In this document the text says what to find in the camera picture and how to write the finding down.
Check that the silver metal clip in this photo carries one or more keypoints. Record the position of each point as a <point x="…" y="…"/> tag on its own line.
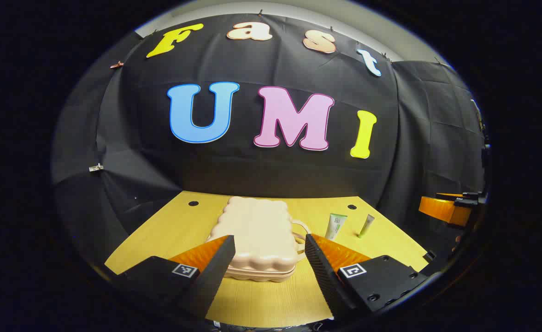
<point x="96" y="167"/>

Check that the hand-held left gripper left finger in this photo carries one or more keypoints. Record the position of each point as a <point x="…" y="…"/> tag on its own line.
<point x="215" y="272"/>

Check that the white green cosmetic tube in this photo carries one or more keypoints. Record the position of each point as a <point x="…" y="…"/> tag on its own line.
<point x="335" y="226"/>

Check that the black backdrop cloth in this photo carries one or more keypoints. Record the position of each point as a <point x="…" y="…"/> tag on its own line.
<point x="252" y="175"/>

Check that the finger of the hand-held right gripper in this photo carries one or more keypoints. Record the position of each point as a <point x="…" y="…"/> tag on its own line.
<point x="444" y="211"/>
<point x="469" y="199"/>

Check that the pink scalloped suitcase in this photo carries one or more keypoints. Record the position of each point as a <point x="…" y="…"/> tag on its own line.
<point x="257" y="235"/>

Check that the copper metal clip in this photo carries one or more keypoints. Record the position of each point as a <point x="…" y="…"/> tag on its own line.
<point x="116" y="64"/>

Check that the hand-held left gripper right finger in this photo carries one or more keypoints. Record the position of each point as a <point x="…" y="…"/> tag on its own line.
<point x="324" y="276"/>

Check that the slim silver green tube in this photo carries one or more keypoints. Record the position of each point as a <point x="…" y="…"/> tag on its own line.
<point x="367" y="225"/>

